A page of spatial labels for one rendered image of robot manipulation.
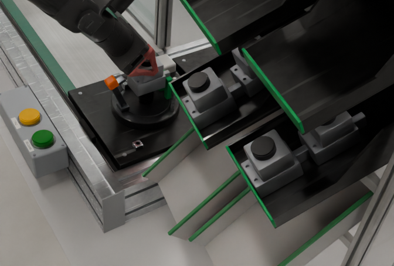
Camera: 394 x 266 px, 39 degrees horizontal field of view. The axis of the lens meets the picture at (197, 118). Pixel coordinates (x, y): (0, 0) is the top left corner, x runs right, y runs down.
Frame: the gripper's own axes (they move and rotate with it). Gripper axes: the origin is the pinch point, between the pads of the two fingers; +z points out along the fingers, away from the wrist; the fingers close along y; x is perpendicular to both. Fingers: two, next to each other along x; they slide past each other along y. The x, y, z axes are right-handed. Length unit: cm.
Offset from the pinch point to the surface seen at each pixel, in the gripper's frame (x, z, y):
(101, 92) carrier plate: 11.7, 4.4, 8.2
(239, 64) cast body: -11.6, -15.7, -27.4
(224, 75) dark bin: -8.9, -11.6, -23.7
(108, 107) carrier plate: 12.3, 3.8, 3.2
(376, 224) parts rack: -9, -6, -54
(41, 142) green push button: 24.0, -6.2, 0.0
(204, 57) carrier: -8.5, 21.2, 8.6
